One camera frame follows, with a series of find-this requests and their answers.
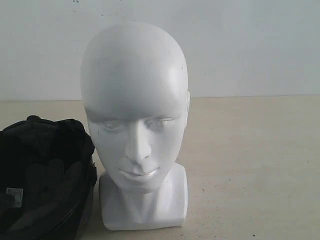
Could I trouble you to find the white mannequin head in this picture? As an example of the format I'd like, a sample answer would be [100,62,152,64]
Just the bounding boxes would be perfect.
[81,22,190,231]

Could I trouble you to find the black helmet with tinted visor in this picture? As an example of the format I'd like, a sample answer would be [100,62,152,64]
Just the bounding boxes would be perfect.
[0,115,98,240]

